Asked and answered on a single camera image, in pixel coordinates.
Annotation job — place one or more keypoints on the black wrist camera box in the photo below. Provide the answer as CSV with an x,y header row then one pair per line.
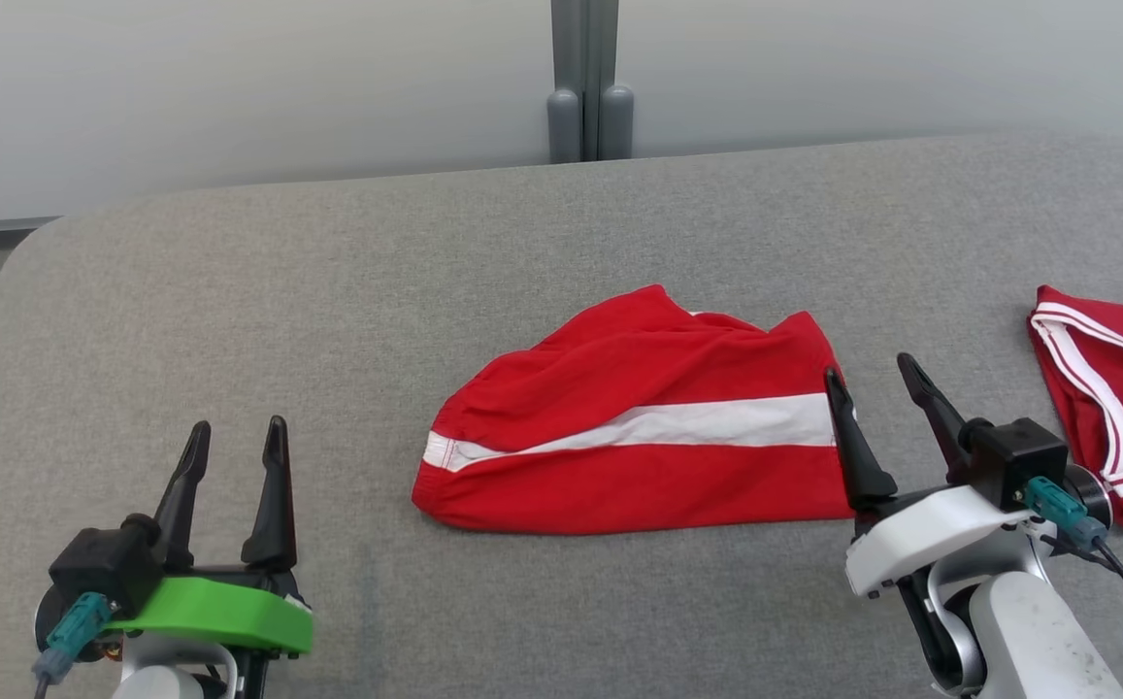
x,y
105,563
1017,456

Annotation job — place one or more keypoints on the teal right camera connector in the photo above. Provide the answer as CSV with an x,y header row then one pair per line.
x,y
1061,510

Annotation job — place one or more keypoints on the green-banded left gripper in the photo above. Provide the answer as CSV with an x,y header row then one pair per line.
x,y
221,612

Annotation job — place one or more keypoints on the teal left camera connector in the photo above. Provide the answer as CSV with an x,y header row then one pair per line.
x,y
76,631

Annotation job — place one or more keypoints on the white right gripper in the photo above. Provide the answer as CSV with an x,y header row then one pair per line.
x,y
920,539

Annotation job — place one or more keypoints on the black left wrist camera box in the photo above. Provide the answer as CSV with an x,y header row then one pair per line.
x,y
105,563

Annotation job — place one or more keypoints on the red shorts white stripe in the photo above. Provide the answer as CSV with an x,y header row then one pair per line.
x,y
619,388

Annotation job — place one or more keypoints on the red polo shirt white collar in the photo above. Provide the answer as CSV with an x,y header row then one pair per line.
x,y
1105,408

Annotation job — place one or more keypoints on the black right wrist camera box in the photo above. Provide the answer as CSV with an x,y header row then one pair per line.
x,y
1017,456

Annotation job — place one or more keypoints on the grey rounded partition post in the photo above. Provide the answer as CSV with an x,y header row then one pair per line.
x,y
590,97

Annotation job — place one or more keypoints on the teal camera connector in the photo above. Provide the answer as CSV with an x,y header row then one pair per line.
x,y
1061,510
76,631

